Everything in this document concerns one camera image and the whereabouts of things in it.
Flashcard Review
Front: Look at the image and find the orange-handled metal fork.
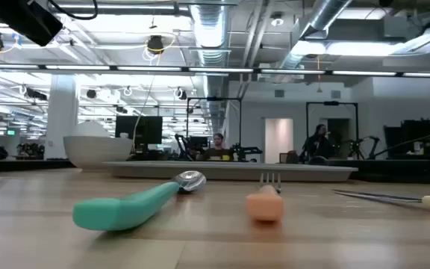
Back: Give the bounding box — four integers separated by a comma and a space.
245, 172, 285, 223

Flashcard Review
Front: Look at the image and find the teal-handled metal spoon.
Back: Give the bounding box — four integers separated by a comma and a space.
72, 170, 208, 232

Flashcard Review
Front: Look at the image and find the white ceramic bowl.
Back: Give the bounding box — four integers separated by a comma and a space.
63, 134, 134, 170

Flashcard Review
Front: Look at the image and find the grey plastic serving tray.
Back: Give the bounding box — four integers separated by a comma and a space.
102, 161, 359, 183

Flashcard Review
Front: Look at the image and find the person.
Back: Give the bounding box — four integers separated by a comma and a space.
201, 132, 235, 162
301, 123, 336, 164

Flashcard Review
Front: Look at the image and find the white door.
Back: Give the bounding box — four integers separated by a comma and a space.
264, 117, 295, 164

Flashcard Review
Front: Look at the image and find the black computer monitor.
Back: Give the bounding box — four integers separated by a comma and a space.
114, 115, 163, 151

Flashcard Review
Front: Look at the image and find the long ceiling light strip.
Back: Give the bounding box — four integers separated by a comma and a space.
0, 62, 430, 78

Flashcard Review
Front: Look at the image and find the white structural column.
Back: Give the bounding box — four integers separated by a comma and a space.
44, 73, 80, 161

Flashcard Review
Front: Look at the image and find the black equipment rack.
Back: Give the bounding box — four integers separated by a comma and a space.
382, 118, 430, 156

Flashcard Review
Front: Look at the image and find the black metal rig frame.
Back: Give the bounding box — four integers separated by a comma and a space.
185, 96, 243, 162
305, 100, 360, 162

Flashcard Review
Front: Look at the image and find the silver round ventilation duct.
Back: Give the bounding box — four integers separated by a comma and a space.
187, 0, 231, 135

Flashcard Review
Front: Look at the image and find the silver slanted ventilation duct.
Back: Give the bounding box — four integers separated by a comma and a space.
280, 0, 354, 70

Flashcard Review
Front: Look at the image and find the black aluminium table frame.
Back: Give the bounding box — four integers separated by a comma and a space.
0, 159, 430, 185

